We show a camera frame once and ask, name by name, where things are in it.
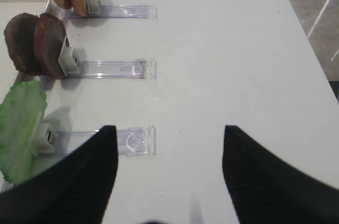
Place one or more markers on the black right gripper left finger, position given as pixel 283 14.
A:
pixel 75 190

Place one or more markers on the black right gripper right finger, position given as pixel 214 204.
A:
pixel 265 189

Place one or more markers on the grey lettuce pusher block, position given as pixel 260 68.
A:
pixel 44 140

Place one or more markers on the clear lettuce pusher track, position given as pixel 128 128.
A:
pixel 134 141

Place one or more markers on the upright green lettuce leaf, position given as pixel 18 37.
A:
pixel 21 111

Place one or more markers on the dark brown meat patty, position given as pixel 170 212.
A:
pixel 49 37

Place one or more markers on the lighter brown meat patty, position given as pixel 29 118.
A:
pixel 19 39

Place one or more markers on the grey patty pusher block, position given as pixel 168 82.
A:
pixel 68 60

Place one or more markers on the clear patty pusher track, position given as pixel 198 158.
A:
pixel 131 69

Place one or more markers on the clear bun pusher track right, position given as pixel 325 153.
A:
pixel 118 12

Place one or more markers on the grey bun pusher block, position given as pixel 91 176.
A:
pixel 94 6

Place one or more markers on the white rectangular metal tray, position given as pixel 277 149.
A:
pixel 11 8

